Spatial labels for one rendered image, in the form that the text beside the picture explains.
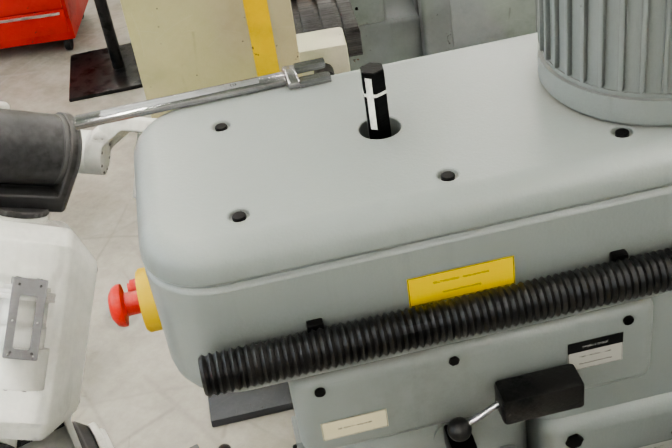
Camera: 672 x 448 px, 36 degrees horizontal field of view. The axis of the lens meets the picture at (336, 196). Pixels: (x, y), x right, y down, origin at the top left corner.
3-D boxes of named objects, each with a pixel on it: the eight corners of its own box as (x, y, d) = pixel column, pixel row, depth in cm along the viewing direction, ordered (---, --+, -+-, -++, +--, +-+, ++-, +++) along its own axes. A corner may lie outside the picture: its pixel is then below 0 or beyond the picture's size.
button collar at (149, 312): (151, 346, 96) (135, 296, 92) (148, 304, 101) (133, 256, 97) (172, 341, 96) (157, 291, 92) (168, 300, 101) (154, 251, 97)
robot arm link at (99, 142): (181, 180, 159) (93, 173, 159) (185, 122, 158) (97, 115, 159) (174, 181, 152) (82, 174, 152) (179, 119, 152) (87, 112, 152)
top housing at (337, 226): (180, 420, 88) (134, 273, 79) (163, 239, 109) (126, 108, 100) (709, 296, 92) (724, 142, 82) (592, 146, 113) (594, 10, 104)
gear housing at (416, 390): (306, 466, 95) (289, 387, 89) (269, 298, 115) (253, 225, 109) (656, 382, 98) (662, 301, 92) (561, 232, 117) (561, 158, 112)
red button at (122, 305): (115, 338, 96) (104, 305, 93) (115, 310, 99) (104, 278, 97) (151, 330, 96) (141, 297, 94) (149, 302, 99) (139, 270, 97)
